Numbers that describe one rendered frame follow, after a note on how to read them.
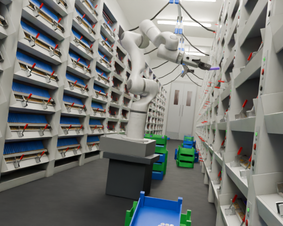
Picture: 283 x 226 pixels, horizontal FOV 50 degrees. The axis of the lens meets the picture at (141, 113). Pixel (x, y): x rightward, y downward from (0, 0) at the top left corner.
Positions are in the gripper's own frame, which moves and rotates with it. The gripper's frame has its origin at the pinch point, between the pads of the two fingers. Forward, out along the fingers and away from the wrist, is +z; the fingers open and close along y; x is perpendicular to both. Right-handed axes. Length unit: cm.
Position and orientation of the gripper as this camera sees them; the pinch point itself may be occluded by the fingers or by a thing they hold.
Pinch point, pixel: (207, 67)
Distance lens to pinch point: 190.9
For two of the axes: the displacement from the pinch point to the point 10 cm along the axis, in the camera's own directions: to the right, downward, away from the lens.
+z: 9.2, 3.6, -1.7
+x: -3.6, 9.3, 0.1
